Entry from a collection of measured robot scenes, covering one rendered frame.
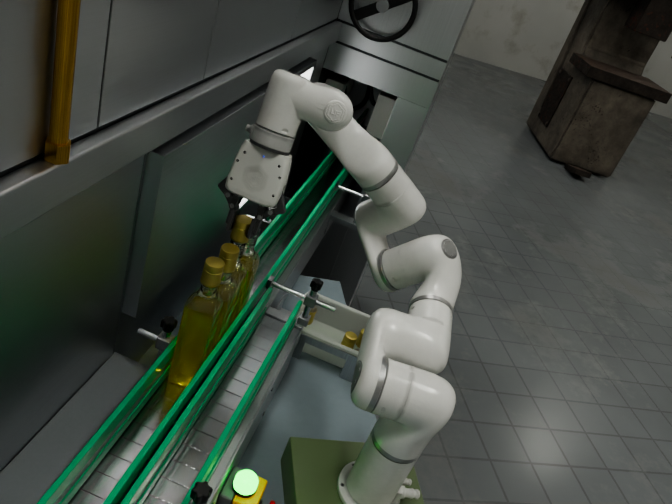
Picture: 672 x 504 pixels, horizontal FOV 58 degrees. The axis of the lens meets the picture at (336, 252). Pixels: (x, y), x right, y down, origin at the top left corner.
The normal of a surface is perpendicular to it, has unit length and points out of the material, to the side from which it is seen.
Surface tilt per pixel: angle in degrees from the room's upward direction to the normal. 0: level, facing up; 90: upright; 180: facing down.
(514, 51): 90
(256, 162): 73
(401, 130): 90
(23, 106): 90
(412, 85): 90
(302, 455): 2
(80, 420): 0
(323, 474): 2
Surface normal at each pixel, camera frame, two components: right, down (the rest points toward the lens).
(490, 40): 0.15, 0.56
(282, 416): 0.30, -0.81
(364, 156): -0.47, -0.49
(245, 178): -0.20, 0.20
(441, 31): -0.25, 0.44
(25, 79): 0.92, 0.38
